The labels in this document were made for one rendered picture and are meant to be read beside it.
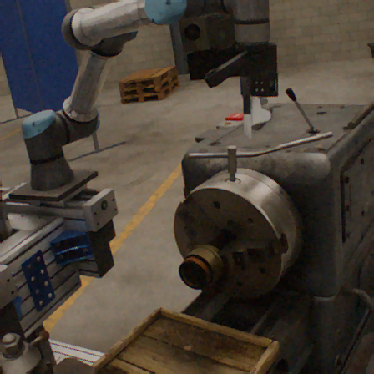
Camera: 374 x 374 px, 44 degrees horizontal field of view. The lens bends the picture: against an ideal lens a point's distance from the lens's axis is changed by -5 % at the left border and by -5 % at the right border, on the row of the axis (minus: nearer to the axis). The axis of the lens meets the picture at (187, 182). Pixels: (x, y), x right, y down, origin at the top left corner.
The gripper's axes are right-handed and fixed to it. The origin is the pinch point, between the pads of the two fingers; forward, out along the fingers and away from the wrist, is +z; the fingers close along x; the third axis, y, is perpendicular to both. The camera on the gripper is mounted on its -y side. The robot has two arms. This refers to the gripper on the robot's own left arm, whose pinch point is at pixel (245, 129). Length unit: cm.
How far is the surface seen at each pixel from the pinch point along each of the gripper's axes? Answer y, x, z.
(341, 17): 223, 975, 70
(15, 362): -39, -51, 22
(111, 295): -85, 132, 150
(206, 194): -9.8, -1.7, 15.3
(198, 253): -11.4, -13.6, 24.1
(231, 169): -3.6, -1.1, 9.1
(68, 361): -37, -38, 35
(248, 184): 0.2, -1.5, 13.0
